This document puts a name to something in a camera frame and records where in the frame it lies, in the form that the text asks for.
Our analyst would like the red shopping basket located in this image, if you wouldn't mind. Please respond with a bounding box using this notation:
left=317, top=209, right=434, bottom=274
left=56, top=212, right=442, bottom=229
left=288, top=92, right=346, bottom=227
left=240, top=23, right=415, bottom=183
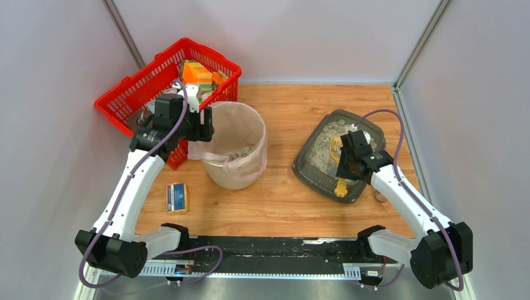
left=94, top=37, right=243, bottom=171

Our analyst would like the orange sponge stack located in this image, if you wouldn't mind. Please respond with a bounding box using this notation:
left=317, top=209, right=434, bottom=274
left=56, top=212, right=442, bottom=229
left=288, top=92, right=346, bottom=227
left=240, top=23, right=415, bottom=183
left=180, top=60, right=213, bottom=93

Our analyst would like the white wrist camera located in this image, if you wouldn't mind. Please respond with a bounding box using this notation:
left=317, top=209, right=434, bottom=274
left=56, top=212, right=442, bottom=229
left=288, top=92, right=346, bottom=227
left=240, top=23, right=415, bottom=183
left=185, top=83, right=201, bottom=113
left=349, top=124, right=371, bottom=144

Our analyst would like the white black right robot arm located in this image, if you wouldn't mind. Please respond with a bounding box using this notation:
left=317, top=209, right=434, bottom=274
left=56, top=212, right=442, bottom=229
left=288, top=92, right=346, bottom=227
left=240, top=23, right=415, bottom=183
left=329, top=131, right=473, bottom=289

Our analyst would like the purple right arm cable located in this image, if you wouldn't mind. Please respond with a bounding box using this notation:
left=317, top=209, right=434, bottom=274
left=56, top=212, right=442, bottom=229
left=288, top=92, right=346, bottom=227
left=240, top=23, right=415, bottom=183
left=355, top=109, right=466, bottom=293

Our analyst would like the blue yellow sponge pack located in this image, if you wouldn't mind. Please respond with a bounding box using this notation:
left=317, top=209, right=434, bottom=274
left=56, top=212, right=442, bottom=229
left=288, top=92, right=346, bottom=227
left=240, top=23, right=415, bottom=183
left=166, top=183, right=189, bottom=214

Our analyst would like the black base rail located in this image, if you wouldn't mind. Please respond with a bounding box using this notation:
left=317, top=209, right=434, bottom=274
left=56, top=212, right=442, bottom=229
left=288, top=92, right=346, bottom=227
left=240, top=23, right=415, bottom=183
left=160, top=236, right=397, bottom=276

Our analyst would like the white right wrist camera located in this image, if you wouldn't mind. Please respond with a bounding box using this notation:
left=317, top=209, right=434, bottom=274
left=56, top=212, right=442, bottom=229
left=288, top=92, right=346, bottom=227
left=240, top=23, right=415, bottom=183
left=349, top=124, right=371, bottom=144

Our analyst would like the white bin with bag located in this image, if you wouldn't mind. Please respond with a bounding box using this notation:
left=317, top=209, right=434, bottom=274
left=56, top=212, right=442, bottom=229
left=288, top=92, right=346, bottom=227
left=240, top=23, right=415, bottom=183
left=187, top=101, right=268, bottom=190

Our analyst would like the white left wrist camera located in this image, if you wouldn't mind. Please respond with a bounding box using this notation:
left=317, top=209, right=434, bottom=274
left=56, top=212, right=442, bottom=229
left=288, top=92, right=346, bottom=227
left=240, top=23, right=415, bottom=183
left=185, top=83, right=201, bottom=113

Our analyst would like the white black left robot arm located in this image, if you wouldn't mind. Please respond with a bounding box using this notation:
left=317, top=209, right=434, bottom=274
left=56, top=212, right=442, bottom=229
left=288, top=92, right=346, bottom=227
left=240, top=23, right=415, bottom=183
left=74, top=94, right=214, bottom=278

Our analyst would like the yellow litter scoop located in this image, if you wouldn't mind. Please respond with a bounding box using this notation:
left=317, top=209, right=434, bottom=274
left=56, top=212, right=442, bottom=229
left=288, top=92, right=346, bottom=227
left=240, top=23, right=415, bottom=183
left=330, top=136, right=349, bottom=198

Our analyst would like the drink can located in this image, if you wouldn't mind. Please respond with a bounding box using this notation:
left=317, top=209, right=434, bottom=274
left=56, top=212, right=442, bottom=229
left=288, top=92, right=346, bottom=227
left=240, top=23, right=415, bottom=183
left=372, top=190, right=388, bottom=203

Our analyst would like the grey litter box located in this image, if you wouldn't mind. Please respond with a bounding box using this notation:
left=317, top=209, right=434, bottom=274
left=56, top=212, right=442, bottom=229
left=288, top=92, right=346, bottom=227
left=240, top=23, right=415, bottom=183
left=291, top=109, right=367, bottom=204

